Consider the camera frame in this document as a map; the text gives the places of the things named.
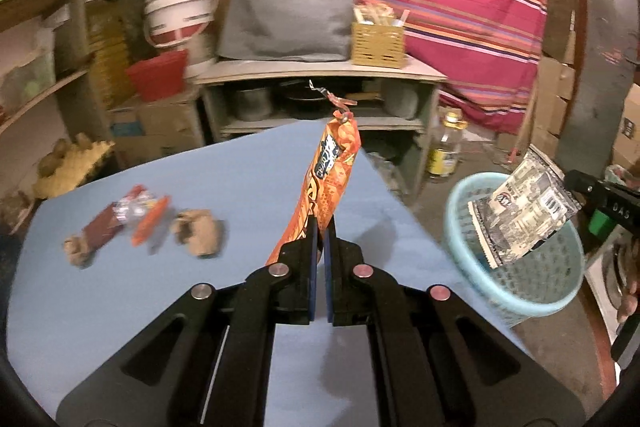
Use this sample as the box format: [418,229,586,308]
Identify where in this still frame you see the orange snack packet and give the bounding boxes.
[264,79,362,269]

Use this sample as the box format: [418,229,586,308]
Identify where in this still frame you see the bundle of wooden sticks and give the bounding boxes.
[352,1,411,28]

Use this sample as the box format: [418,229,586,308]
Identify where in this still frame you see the small wooden shelf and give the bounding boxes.
[192,54,449,198]

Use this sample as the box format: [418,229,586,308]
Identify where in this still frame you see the yellow slotted basket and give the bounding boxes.
[351,21,406,70]

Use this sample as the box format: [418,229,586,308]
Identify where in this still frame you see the stacked cardboard boxes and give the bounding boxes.
[532,22,577,158]

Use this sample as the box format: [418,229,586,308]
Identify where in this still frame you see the clear red wrapper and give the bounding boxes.
[112,187,171,228]

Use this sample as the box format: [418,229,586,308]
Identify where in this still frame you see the red plastic bowl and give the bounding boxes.
[125,49,190,103]

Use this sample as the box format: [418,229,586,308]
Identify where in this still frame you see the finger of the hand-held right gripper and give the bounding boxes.
[565,169,609,208]

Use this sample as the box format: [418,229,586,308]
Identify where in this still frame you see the cardboard box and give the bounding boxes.
[107,99,201,163]

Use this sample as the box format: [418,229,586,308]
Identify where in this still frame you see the person's right hand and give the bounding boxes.
[616,279,640,326]

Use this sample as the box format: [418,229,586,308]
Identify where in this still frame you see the black and white printed packet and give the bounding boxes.
[467,146,584,271]

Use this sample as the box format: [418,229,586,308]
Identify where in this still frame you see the grey cushion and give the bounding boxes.
[217,0,359,63]

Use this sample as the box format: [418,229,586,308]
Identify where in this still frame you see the orange strip wrapper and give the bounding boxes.
[131,197,171,248]

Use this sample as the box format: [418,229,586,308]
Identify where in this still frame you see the teal plastic basket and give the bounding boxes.
[444,172,586,328]

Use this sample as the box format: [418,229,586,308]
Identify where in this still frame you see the yellow oil bottle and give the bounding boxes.
[87,14,136,108]

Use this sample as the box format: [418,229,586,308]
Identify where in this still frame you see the yellow egg carton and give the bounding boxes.
[35,139,116,200]

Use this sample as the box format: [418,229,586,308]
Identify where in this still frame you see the wooden shelving unit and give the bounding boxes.
[0,0,98,142]

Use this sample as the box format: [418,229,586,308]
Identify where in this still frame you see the large tan crumpled paper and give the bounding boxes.
[169,208,225,259]

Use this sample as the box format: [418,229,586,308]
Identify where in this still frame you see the small tan crumpled paper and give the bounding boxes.
[62,234,94,268]

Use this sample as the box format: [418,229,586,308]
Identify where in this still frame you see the dark red bar wrapper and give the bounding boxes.
[82,202,126,251]

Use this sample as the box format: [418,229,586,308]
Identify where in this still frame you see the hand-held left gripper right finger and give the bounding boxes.
[322,227,585,427]

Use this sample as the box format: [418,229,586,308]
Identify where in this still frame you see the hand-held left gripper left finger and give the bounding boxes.
[56,219,321,427]

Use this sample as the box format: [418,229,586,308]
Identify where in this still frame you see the glass bottle yellow label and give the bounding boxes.
[426,109,469,183]

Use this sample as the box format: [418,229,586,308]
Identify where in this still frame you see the grey metal pot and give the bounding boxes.
[232,87,274,123]

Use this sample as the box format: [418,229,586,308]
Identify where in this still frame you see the blue tablecloth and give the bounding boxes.
[6,122,527,427]

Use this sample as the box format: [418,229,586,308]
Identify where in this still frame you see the white plastic bucket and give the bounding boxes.
[143,0,221,50]

